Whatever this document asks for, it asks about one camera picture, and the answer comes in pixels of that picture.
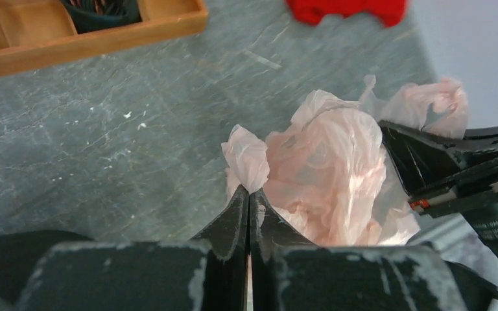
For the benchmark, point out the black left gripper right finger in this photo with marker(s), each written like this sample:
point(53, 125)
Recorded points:
point(289, 272)

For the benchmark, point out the red cloth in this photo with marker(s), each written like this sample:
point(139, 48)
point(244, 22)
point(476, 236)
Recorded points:
point(312, 12)

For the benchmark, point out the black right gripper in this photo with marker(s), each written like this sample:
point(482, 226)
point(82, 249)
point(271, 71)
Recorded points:
point(449, 176)

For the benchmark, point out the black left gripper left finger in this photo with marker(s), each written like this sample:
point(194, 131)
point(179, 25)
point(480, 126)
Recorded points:
point(207, 272)

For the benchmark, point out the rolled black belt orange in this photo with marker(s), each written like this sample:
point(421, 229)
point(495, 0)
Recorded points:
point(94, 15)

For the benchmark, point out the orange wooden compartment tray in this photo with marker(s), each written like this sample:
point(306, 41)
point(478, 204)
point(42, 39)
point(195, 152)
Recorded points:
point(36, 34)

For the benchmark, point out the pink plastic trash bag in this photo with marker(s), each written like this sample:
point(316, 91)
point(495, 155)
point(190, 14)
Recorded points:
point(329, 174)

